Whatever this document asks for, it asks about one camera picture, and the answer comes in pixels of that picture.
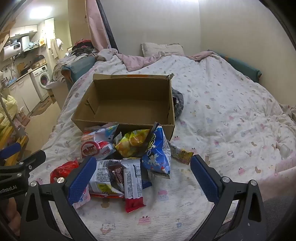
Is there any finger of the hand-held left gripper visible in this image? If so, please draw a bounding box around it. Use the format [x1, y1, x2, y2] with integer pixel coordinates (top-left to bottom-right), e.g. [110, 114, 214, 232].
[14, 150, 47, 172]
[0, 142, 22, 161]

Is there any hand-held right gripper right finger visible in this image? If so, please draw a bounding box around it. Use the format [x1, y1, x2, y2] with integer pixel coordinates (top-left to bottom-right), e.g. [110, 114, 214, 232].
[190, 155, 268, 241]

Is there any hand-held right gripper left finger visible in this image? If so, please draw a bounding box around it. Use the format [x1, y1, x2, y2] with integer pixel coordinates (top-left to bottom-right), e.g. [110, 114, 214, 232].
[20, 156, 97, 241]

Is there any red snack packet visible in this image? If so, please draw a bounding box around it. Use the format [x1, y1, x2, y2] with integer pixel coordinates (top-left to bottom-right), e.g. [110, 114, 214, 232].
[50, 159, 80, 185]

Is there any pink cartoon snack packet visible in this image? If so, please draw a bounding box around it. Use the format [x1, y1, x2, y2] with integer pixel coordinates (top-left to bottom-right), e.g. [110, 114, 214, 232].
[73, 185, 126, 209]

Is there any white yellow-label snack packet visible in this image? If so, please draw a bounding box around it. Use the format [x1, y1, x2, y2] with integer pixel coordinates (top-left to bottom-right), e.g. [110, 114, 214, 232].
[89, 160, 125, 195]

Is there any small colourful candy packet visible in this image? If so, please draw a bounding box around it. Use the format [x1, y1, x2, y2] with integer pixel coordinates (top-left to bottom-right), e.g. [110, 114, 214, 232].
[170, 144, 194, 165]

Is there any brown chocolate packet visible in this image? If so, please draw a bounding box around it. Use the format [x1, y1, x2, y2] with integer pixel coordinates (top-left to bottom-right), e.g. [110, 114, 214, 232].
[108, 162, 126, 191]

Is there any white and red bar packet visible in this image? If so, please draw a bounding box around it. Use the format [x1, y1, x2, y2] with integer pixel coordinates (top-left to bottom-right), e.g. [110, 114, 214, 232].
[121, 158, 147, 213]

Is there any yellow snack packet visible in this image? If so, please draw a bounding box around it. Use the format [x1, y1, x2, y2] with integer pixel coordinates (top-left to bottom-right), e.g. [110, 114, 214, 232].
[113, 129, 151, 158]

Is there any brown cardboard box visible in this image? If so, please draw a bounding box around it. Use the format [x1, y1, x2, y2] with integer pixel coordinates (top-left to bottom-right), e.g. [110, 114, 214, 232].
[71, 73, 176, 142]

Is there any person's left hand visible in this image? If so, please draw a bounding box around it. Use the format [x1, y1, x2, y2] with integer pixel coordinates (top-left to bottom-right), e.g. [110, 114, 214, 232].
[7, 199, 23, 232]

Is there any white metal stand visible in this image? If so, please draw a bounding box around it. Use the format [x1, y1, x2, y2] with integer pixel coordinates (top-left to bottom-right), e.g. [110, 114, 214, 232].
[0, 97, 24, 136]

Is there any yellow duvet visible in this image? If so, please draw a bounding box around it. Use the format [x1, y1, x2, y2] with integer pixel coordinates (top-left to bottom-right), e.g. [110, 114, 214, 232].
[0, 94, 19, 124]

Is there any patterned floor mat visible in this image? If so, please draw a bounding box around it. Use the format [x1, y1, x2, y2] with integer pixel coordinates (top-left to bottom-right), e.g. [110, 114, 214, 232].
[30, 95, 54, 116]

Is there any white kitchen base cabinet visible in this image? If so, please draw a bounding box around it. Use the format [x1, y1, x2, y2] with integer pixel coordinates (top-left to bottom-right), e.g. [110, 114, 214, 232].
[5, 74, 42, 114]

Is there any printed white bedspread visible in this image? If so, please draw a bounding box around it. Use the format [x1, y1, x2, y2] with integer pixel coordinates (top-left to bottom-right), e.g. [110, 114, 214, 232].
[42, 50, 296, 241]

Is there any white washing machine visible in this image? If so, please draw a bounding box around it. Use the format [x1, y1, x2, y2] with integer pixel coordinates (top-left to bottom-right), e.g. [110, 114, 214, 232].
[30, 65, 50, 101]

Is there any white bedside cabinet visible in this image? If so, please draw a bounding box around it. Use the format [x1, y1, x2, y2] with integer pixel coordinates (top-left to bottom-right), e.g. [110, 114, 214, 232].
[45, 81, 70, 109]

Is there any grey striped cloth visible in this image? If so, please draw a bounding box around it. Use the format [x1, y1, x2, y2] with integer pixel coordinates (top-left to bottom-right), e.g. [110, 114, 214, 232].
[172, 88, 184, 120]

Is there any white water heater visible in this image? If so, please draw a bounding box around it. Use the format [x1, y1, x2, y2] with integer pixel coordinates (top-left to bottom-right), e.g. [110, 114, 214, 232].
[2, 43, 23, 61]

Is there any teal bed-end cushion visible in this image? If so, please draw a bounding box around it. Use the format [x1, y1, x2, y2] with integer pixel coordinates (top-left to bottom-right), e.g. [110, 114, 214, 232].
[62, 56, 97, 84]

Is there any hanging white towel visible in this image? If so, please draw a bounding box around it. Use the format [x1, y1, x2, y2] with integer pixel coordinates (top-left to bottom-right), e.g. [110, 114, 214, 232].
[49, 38, 64, 60]

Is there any teal headboard cushion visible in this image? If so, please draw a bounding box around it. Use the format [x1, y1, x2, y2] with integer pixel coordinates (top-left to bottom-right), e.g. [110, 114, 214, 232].
[208, 49, 263, 83]

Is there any pile of clothes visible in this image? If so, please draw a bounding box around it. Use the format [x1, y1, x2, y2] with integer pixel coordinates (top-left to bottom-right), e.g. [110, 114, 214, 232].
[69, 39, 100, 58]

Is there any pink blanket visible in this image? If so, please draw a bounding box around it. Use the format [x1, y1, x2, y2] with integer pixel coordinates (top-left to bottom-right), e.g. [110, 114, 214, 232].
[116, 49, 219, 72]

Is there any patterned pillow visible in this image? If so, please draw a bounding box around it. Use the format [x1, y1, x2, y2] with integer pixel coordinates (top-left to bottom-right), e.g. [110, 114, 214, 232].
[141, 43, 185, 57]

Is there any pink curtain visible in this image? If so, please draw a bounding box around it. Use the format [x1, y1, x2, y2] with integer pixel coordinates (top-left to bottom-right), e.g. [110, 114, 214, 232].
[84, 0, 112, 51]

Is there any dark curtain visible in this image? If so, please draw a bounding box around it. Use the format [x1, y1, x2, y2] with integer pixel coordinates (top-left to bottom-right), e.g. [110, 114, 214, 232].
[96, 0, 119, 50]

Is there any wooden shelf frame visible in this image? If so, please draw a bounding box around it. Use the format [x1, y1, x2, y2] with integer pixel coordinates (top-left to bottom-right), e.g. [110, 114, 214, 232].
[0, 125, 29, 163]

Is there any white wall cabinet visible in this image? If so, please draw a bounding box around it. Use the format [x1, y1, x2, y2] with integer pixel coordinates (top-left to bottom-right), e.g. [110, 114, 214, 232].
[9, 24, 38, 38]

